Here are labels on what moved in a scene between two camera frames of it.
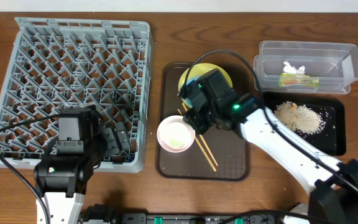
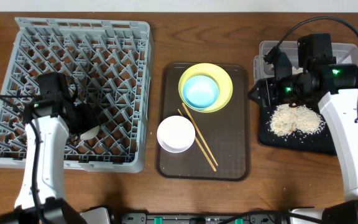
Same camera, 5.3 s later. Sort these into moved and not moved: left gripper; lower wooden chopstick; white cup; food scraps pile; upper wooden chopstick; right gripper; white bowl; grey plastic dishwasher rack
Moved: left gripper; white cup; right gripper
Not moved: food scraps pile; white bowl; grey plastic dishwasher rack; upper wooden chopstick; lower wooden chopstick
